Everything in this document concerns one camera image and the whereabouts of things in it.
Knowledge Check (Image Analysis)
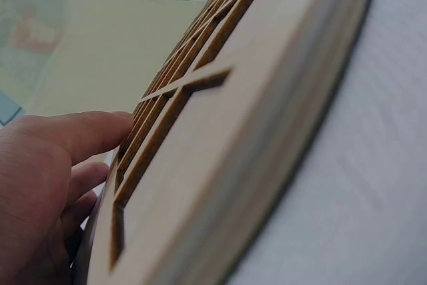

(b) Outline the round wooden cutout board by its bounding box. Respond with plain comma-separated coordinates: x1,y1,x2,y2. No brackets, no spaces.
71,0,383,285

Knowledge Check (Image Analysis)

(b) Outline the person's left hand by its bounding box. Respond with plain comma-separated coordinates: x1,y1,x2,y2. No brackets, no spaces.
0,110,135,285

